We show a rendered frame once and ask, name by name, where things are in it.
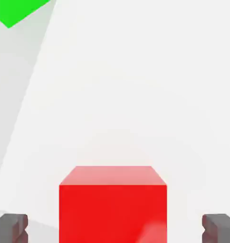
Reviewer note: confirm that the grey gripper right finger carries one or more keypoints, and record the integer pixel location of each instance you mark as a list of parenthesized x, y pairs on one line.
[(221, 228)]

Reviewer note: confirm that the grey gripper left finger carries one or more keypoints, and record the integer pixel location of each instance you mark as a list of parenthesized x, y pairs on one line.
[(8, 228)]

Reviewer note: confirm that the small red cube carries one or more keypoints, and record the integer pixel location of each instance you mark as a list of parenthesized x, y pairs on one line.
[(113, 208)]

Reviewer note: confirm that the small green cube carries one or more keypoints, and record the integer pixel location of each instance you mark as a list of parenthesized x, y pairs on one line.
[(14, 9)]

